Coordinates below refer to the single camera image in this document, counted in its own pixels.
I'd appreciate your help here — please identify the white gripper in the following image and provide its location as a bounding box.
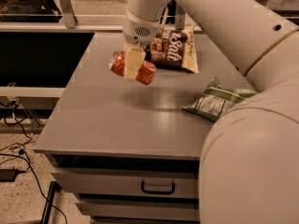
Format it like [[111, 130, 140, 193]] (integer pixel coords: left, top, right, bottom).
[[122, 10, 159, 80]]

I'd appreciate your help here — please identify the orange coke can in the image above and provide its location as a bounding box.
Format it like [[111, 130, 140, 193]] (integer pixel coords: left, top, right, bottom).
[[108, 51, 156, 85]]

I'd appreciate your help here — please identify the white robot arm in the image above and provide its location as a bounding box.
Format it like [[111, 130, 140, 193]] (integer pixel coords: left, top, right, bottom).
[[123, 0, 299, 224]]

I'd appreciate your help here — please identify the brown and cream chip bag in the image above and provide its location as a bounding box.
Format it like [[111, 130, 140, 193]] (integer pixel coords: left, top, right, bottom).
[[145, 25, 199, 74]]

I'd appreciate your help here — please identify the black wheeled stand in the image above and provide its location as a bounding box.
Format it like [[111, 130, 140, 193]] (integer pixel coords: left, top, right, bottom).
[[160, 0, 177, 24]]

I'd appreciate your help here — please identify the green chip bag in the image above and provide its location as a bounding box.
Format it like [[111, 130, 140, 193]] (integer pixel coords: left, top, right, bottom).
[[183, 77, 256, 122]]

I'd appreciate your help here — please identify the grey drawer cabinet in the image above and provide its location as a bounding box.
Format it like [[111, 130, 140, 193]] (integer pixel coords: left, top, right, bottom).
[[35, 32, 249, 224]]

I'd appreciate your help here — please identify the black chair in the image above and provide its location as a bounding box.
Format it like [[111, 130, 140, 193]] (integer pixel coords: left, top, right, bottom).
[[0, 0, 62, 22]]

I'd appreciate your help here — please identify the black power adapter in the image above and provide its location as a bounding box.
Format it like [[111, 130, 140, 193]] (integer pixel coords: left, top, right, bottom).
[[0, 169, 18, 182]]

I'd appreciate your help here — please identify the grey metal bracket middle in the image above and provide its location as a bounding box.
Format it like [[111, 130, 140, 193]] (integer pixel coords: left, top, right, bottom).
[[175, 6, 186, 30]]

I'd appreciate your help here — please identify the grey metal bracket left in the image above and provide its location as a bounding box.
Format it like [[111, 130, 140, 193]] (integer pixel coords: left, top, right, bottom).
[[59, 0, 77, 29]]

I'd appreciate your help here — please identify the black drawer handle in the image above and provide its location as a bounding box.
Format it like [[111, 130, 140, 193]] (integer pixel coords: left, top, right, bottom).
[[140, 181, 176, 195]]

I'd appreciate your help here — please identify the black floor cable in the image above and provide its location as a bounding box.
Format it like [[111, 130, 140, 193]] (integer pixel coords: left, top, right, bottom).
[[0, 100, 68, 224]]

